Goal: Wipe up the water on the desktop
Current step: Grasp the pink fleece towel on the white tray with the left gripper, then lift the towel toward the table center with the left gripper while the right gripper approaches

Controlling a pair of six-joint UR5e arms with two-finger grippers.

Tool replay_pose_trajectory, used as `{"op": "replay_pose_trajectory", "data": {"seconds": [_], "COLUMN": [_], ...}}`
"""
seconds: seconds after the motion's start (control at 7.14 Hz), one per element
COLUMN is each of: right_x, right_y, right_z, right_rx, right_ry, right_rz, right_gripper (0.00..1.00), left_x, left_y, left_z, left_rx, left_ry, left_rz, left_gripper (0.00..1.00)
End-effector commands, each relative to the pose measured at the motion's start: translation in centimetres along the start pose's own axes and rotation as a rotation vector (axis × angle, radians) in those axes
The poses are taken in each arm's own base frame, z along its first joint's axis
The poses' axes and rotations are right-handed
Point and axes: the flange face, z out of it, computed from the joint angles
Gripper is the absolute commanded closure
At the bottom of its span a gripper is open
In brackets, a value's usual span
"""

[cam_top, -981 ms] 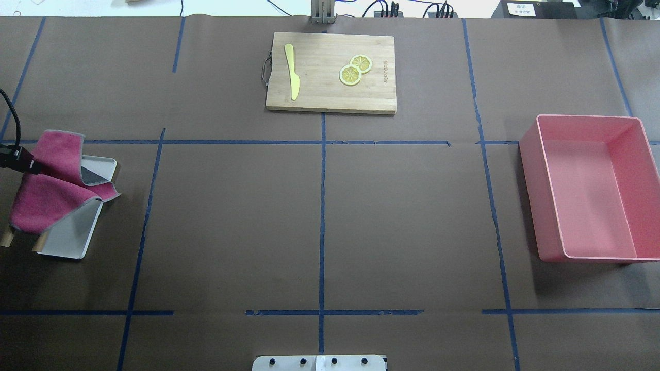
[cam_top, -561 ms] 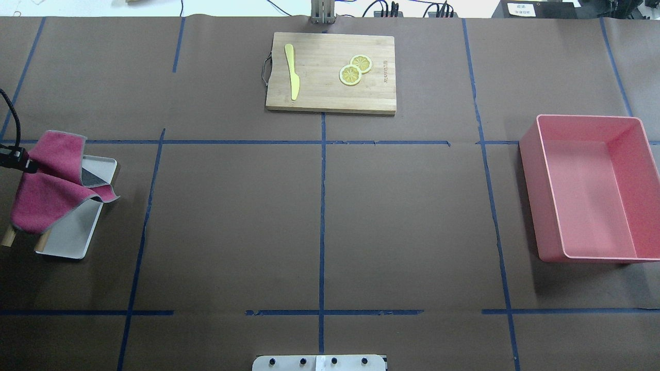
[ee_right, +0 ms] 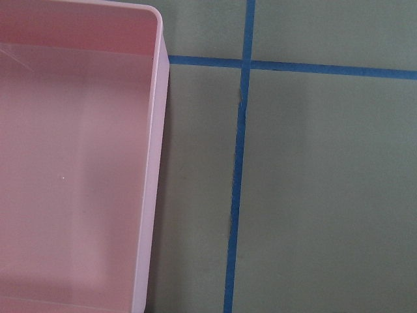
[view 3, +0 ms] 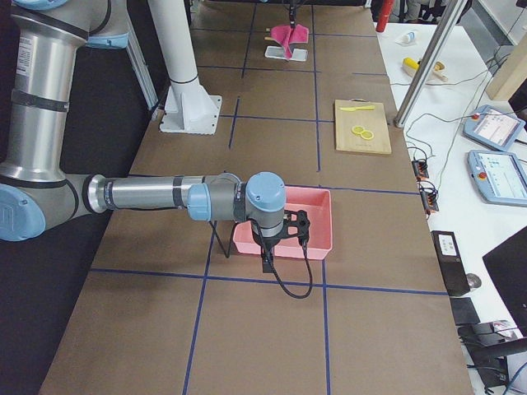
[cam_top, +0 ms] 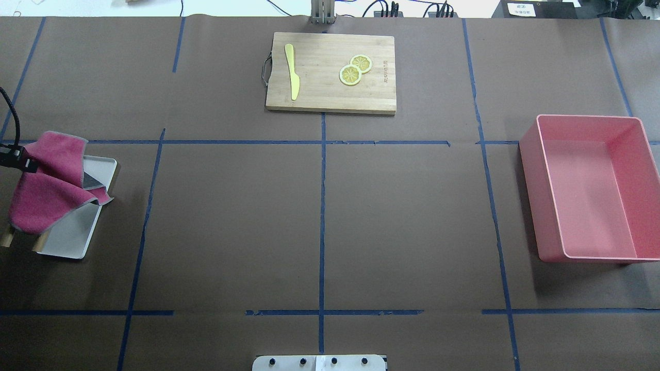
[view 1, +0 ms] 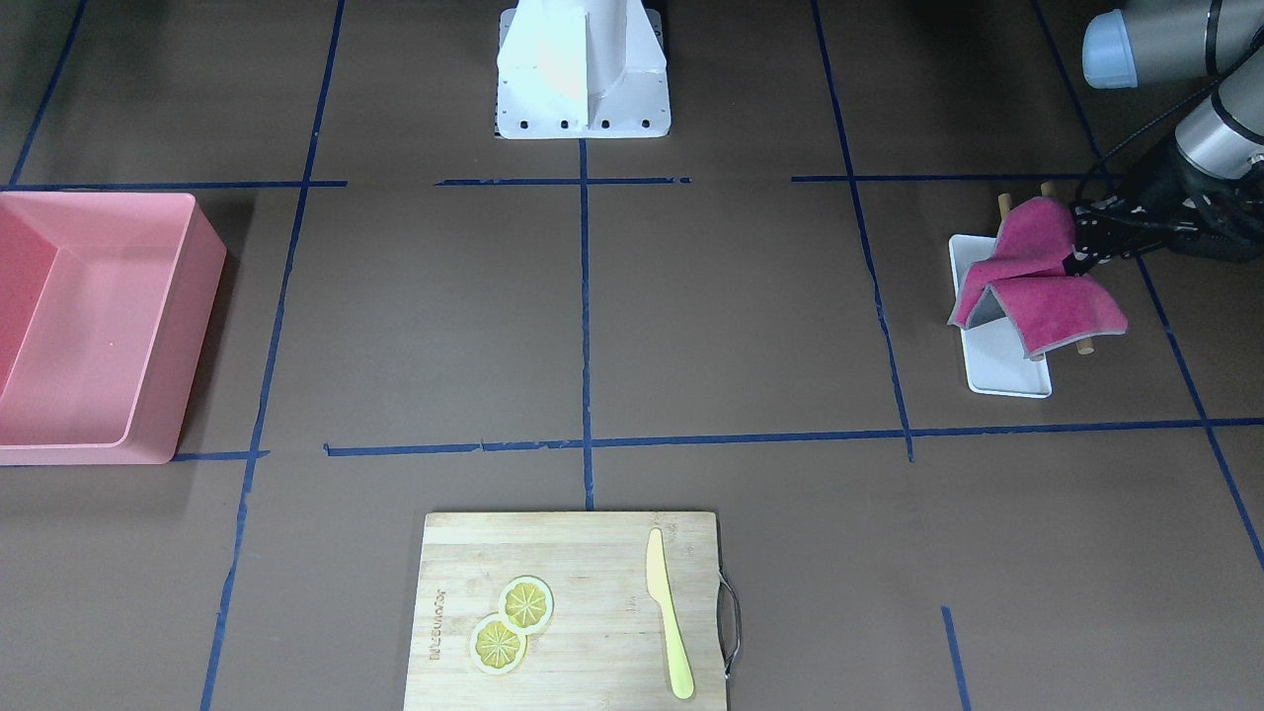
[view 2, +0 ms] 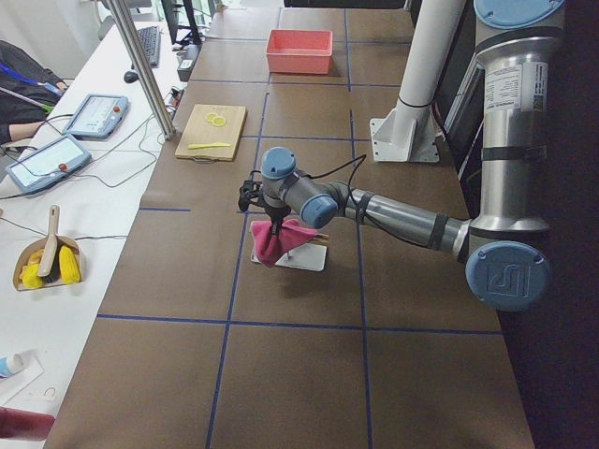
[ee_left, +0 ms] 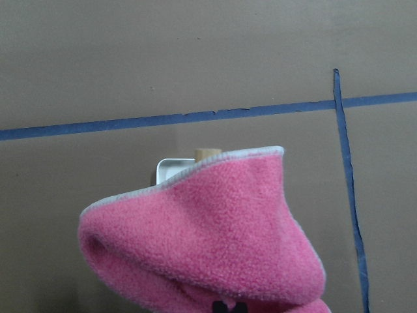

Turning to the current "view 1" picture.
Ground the white rack tray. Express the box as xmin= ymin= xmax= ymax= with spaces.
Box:
xmin=948 ymin=234 xmax=1053 ymax=399

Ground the pink plastic bin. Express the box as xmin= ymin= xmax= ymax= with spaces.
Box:
xmin=1 ymin=191 xmax=226 ymax=466

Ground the yellow plastic knife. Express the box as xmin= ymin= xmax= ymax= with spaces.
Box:
xmin=645 ymin=528 xmax=695 ymax=700

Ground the white pedestal column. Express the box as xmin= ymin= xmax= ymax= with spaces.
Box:
xmin=494 ymin=1 xmax=672 ymax=140

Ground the pink cloth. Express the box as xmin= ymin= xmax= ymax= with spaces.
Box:
xmin=949 ymin=197 xmax=1130 ymax=358

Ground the wooden cutting board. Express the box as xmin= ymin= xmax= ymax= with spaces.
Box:
xmin=402 ymin=512 xmax=731 ymax=710

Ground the lemon slice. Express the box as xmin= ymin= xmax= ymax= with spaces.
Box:
xmin=468 ymin=615 xmax=530 ymax=676
xmin=498 ymin=576 xmax=555 ymax=636

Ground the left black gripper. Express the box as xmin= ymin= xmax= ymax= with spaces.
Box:
xmin=1063 ymin=138 xmax=1263 ymax=277

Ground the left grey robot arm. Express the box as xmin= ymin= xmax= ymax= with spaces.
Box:
xmin=1063 ymin=1 xmax=1263 ymax=276

